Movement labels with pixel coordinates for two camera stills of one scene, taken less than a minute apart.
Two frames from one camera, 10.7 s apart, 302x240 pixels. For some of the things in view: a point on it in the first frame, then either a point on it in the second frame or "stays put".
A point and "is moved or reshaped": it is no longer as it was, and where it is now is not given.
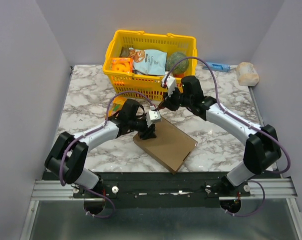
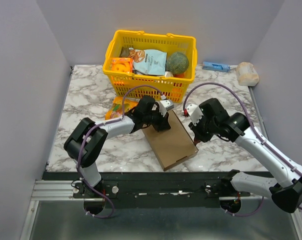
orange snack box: [123, 64] stays put
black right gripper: [169, 101] to [200, 134]
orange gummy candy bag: [116, 105] stays put
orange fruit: [178, 75] stays put
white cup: [170, 74] stays put
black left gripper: [148, 133] to [163, 124]
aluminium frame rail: [262, 189] stays put
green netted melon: [172, 59] stays put
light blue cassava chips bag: [148, 62] stays put
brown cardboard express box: [169, 148] is moved or reshaped
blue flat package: [219, 67] stays put
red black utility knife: [160, 105] is moved or reshaped
